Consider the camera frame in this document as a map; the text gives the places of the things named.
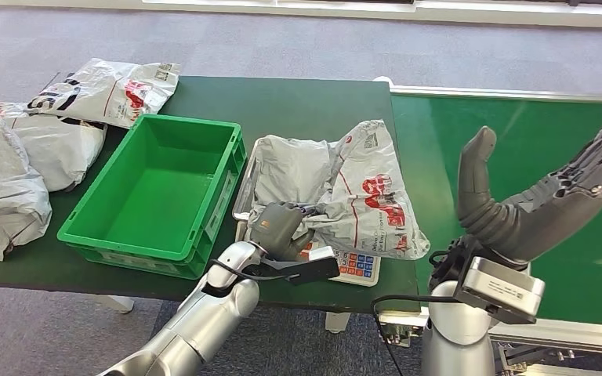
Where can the bulging white courier bag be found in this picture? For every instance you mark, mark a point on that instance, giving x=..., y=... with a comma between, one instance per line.
x=57, y=150

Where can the white printed courier bag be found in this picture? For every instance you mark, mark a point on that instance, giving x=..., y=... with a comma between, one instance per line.
x=368, y=207

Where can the white table leg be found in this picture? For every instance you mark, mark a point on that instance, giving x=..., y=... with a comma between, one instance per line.
x=336, y=323
x=116, y=303

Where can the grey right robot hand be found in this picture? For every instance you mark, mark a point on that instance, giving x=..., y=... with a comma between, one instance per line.
x=534, y=223

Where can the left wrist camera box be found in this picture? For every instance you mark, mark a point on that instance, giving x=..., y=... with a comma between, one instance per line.
x=316, y=269

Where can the crumpled grey courier bag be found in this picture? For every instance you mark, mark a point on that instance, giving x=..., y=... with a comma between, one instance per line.
x=5, y=202

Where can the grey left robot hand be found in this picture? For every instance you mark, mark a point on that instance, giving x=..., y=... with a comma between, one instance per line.
x=275, y=231

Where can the green plastic crate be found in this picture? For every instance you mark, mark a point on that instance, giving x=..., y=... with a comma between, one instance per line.
x=166, y=181

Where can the green conveyor belt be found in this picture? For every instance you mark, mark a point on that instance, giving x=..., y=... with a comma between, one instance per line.
x=488, y=114

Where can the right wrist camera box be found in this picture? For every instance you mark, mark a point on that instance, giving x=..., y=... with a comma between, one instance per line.
x=503, y=290

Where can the flat white courier bag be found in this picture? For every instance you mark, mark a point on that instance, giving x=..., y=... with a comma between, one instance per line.
x=103, y=88

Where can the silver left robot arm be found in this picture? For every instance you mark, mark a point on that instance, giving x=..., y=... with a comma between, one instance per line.
x=207, y=322

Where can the dark green table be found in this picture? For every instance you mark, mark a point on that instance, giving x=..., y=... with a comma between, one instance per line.
x=290, y=104

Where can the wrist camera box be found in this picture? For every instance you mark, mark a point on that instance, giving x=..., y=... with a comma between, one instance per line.
x=503, y=290
x=316, y=269

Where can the white electronic scale steel tray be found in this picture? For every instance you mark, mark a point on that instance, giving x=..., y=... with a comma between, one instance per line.
x=358, y=267

